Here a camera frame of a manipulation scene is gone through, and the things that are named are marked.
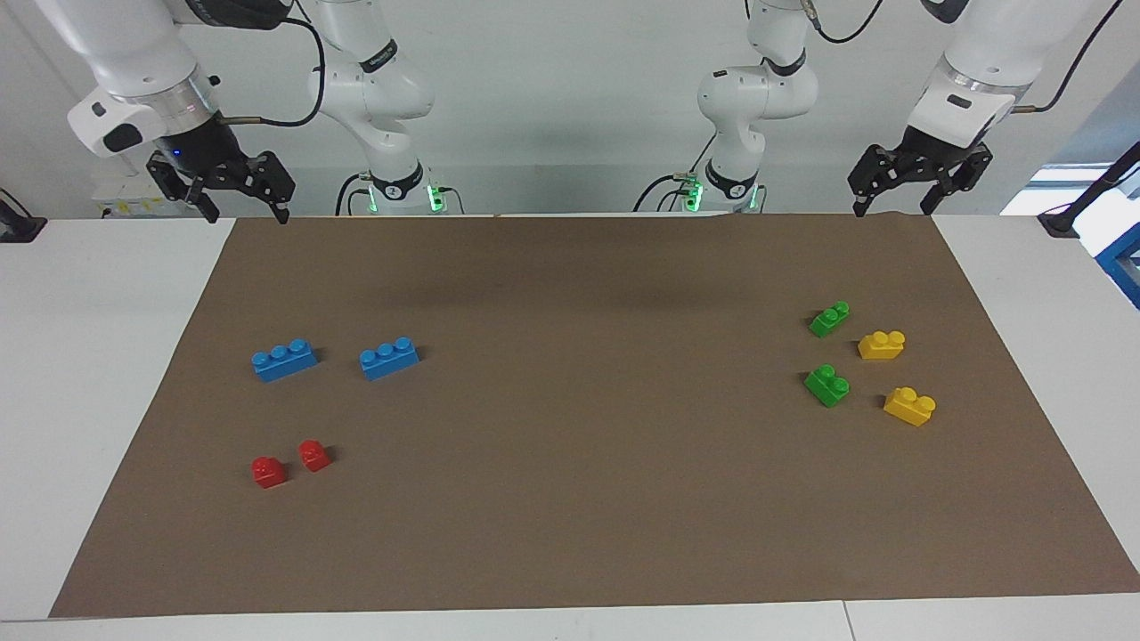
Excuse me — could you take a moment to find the white power box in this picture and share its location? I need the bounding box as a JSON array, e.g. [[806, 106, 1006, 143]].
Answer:
[[92, 174, 192, 220]]

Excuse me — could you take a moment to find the blue metal frame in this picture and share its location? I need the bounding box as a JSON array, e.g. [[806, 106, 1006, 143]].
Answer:
[[1094, 218, 1140, 310]]

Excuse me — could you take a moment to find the black table clamp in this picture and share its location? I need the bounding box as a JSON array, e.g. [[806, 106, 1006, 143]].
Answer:
[[0, 189, 47, 243]]

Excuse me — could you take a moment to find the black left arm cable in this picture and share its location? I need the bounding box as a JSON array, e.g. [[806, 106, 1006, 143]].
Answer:
[[806, 0, 1125, 114]]

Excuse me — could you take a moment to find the black base cable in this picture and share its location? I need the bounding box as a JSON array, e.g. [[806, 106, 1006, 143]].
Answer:
[[633, 134, 718, 213], [336, 172, 371, 216]]

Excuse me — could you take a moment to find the yellow two-stud toy brick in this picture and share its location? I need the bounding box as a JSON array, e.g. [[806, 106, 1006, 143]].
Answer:
[[883, 386, 938, 427], [858, 330, 907, 361]]

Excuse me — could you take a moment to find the brown table mat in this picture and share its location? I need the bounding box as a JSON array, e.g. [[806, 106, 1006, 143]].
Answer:
[[49, 214, 1140, 618]]

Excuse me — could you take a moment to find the green two-stud toy brick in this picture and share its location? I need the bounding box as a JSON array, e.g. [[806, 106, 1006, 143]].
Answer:
[[809, 301, 851, 338], [803, 364, 851, 409]]

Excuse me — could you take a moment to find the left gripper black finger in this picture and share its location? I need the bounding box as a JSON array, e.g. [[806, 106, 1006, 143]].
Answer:
[[848, 145, 902, 217], [922, 147, 992, 215]]

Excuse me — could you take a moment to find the black stand with pole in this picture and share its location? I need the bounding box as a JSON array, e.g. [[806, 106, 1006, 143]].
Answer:
[[1038, 141, 1140, 238]]

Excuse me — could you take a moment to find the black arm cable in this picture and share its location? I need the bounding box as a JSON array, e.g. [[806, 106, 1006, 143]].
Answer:
[[218, 0, 327, 127], [806, 0, 1125, 114]]

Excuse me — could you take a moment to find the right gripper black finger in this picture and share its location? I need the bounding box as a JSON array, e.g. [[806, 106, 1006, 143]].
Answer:
[[236, 151, 296, 223], [147, 156, 221, 224]]

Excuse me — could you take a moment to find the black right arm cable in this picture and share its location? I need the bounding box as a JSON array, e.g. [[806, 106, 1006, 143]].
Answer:
[[218, 0, 327, 127]]

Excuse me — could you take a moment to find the blue three-stud toy brick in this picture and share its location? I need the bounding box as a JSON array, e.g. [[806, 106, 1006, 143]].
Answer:
[[251, 338, 319, 384], [359, 337, 420, 382]]

